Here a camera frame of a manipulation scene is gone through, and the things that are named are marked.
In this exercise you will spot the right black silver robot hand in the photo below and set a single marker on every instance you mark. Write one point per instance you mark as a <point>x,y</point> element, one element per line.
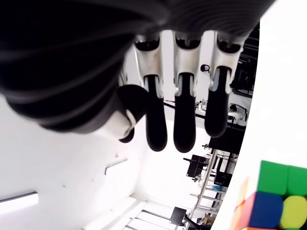
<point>60,60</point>

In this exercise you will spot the multicoloured Rubik's cube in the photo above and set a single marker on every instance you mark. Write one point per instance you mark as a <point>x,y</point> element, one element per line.
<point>271,206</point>

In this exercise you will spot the small white ceiling light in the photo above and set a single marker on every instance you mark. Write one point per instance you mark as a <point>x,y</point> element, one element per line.
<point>115,165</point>

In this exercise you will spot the small black round device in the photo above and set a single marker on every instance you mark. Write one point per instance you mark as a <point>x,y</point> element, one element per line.
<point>204,68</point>

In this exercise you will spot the long white ceiling light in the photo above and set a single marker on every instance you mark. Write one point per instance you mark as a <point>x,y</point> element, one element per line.
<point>19,202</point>

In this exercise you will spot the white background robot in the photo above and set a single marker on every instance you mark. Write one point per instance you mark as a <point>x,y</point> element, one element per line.
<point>237,115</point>

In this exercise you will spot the large black box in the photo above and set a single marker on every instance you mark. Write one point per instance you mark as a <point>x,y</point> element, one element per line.
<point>227,140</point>

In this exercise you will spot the black flat monitor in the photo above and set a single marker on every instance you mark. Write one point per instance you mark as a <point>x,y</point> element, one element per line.
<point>178,215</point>

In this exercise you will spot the black equipment on frame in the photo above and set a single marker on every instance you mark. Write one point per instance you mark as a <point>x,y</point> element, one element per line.
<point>197,165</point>

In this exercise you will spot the aluminium frame rack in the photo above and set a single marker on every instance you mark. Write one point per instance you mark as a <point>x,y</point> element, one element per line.
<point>204,198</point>

